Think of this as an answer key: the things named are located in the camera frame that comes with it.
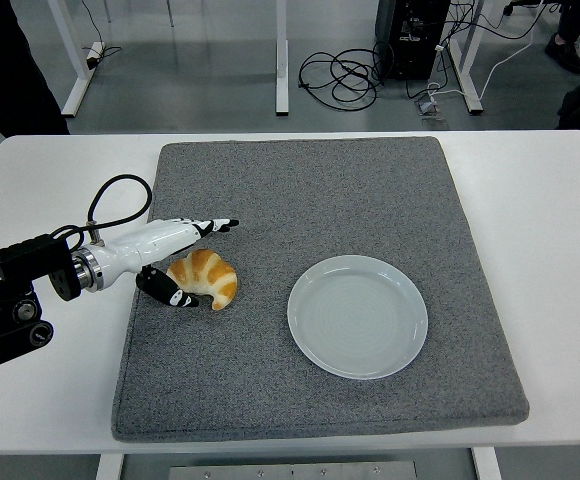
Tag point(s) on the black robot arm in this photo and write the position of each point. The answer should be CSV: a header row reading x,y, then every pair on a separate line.
x,y
25,260

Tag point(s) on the pale grey round plate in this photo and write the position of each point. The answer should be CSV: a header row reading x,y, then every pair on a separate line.
x,y
357,320

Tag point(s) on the person's foot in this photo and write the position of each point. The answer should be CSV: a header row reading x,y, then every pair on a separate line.
x,y
567,55

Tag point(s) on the white table leg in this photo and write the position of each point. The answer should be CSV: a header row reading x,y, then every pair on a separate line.
x,y
486,465
109,467

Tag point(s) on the person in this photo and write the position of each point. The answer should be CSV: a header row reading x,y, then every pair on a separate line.
x,y
5,65

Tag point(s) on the white power strip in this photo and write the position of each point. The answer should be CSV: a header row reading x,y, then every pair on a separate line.
x,y
95,52

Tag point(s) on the golden croissant bread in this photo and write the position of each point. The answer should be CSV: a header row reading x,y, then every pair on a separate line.
x,y
210,275

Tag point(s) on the white desk leg frame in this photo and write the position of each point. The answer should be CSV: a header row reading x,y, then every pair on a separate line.
x,y
472,97
67,30
282,75

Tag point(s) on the black chair base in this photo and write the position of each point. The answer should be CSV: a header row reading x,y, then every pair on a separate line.
x,y
515,6

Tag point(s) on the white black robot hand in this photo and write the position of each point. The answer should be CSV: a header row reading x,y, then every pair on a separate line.
x,y
145,242

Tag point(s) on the black computer tower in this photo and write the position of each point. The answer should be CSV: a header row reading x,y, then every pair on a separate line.
x,y
410,60

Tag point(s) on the grey fabric mat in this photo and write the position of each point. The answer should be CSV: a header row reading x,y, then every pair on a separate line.
x,y
295,200

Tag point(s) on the grey metal plate with screws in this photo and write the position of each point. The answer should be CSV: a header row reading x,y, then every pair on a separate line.
x,y
295,471

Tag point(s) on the grey floor socket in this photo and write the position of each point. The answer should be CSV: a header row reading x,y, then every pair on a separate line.
x,y
427,107

